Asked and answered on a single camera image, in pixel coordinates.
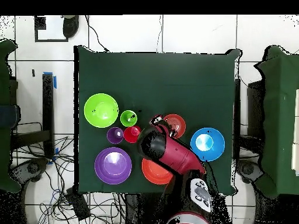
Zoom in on small orange bowl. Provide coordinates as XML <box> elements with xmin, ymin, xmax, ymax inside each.
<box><xmin>162</xmin><ymin>113</ymin><xmax>187</xmax><ymax>139</ymax></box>

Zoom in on green cup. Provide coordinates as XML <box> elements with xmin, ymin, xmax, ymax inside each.
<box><xmin>120</xmin><ymin>110</ymin><xmax>138</xmax><ymax>127</ymax></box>

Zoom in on red cup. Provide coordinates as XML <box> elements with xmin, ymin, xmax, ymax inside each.
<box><xmin>123</xmin><ymin>125</ymin><xmax>142</xmax><ymax>144</ymax></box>

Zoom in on purple cup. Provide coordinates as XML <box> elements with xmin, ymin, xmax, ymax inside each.
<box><xmin>106</xmin><ymin>126</ymin><xmax>124</xmax><ymax>145</ymax></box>

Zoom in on dark green tablecloth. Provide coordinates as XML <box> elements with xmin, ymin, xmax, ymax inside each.
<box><xmin>74</xmin><ymin>45</ymin><xmax>241</xmax><ymax>195</ymax></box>

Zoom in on large orange bowl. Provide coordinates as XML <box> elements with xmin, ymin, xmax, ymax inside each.
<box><xmin>141</xmin><ymin>157</ymin><xmax>175</xmax><ymax>186</ymax></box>

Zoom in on large green bowl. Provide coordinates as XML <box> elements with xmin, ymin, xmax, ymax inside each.
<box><xmin>84</xmin><ymin>93</ymin><xmax>120</xmax><ymax>128</ymax></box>

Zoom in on large purple bowl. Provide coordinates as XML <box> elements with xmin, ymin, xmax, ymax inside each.
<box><xmin>94</xmin><ymin>146</ymin><xmax>133</xmax><ymax>186</ymax></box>

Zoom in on blue bowl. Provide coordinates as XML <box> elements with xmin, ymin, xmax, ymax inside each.
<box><xmin>190</xmin><ymin>127</ymin><xmax>226</xmax><ymax>162</ymax></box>

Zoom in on blue tape strip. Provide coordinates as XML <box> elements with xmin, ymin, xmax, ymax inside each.
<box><xmin>43</xmin><ymin>71</ymin><xmax>57</xmax><ymax>89</ymax></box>

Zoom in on black metal stand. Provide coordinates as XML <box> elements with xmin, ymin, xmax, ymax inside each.
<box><xmin>11</xmin><ymin>73</ymin><xmax>55</xmax><ymax>158</ymax></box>

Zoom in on black box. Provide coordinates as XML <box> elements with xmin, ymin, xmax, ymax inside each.
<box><xmin>246</xmin><ymin>80</ymin><xmax>265</xmax><ymax>141</ymax></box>

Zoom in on black power strip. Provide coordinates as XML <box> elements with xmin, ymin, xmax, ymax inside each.
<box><xmin>65</xmin><ymin>187</ymin><xmax>91</xmax><ymax>221</ymax></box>

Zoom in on person's shoe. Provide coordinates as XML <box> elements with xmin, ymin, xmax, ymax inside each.
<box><xmin>62</xmin><ymin>15</ymin><xmax>79</xmax><ymax>39</ymax></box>

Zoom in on black office chair base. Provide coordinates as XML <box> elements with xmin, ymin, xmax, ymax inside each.
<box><xmin>10</xmin><ymin>158</ymin><xmax>48</xmax><ymax>185</ymax></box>

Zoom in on green cloth side table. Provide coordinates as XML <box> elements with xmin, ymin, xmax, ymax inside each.
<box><xmin>0</xmin><ymin>38</ymin><xmax>22</xmax><ymax>193</ymax></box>
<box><xmin>254</xmin><ymin>45</ymin><xmax>299</xmax><ymax>199</ymax></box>

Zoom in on black floor cable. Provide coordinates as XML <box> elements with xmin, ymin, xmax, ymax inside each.
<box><xmin>84</xmin><ymin>15</ymin><xmax>110</xmax><ymax>53</ymax></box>

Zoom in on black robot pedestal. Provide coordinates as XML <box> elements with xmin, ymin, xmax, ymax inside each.
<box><xmin>124</xmin><ymin>193</ymin><xmax>169</xmax><ymax>224</ymax></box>

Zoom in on tangle of black cables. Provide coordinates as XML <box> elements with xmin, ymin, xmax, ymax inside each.
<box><xmin>11</xmin><ymin>136</ymin><xmax>127</xmax><ymax>224</ymax></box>

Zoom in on black square floor frame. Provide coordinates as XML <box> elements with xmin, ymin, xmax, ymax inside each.
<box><xmin>34</xmin><ymin>15</ymin><xmax>69</xmax><ymax>43</ymax></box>

